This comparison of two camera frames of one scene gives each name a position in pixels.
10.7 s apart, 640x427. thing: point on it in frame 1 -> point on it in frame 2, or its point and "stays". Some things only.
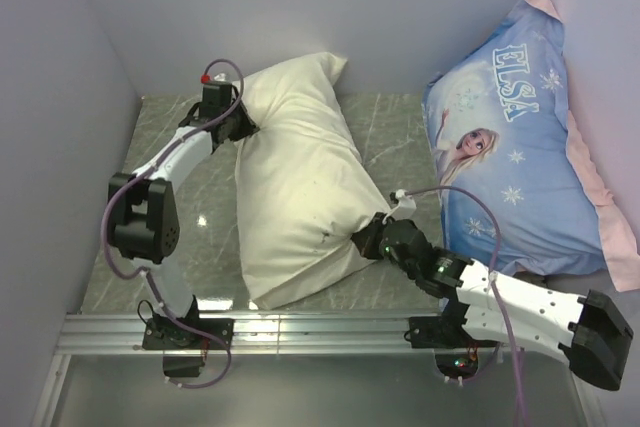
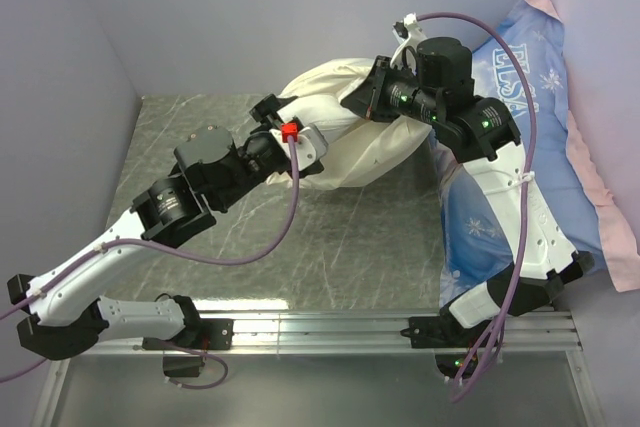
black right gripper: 366,239 -> 367,99
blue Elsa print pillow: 515,190 stays
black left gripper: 248,128 -> 267,115
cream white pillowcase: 305,185 -> 360,151
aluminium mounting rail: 88,334 stays
